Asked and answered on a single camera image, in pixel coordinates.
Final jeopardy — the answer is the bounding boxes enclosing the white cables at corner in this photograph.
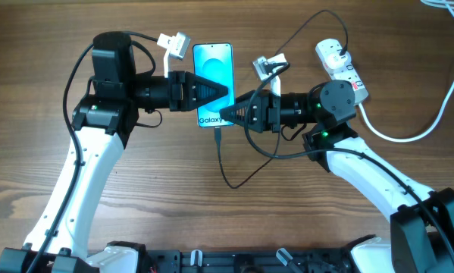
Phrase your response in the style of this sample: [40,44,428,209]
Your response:
[419,0,454,11]

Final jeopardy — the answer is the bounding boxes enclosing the white USB charger plug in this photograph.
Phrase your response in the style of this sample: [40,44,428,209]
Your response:
[324,52,352,73]

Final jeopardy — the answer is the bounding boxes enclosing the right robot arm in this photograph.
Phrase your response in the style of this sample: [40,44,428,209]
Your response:
[220,80,454,272]

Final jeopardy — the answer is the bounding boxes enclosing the white power strip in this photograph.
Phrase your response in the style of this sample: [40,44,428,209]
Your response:
[315,39,368,105]

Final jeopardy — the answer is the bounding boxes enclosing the right black camera cable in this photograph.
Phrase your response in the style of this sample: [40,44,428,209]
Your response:
[243,62,454,273]

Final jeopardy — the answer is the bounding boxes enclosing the Galaxy S25 smartphone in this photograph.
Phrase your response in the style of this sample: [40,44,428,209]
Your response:
[193,42,235,128]

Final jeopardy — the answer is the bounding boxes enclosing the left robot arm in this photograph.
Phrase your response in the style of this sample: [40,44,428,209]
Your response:
[0,31,228,272]

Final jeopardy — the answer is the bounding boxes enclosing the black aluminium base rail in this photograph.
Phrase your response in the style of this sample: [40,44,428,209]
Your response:
[145,248,359,273]

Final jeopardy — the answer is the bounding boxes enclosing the black USB charging cable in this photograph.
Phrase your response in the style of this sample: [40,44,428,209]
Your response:
[213,9,350,190]

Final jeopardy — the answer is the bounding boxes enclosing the white power strip cord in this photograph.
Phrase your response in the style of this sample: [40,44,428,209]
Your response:
[358,3,454,143]

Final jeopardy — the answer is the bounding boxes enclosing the black camera cable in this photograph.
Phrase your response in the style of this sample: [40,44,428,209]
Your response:
[24,30,164,273]
[243,62,454,273]

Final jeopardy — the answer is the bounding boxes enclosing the left black camera cable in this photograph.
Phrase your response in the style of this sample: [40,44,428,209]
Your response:
[24,30,164,273]

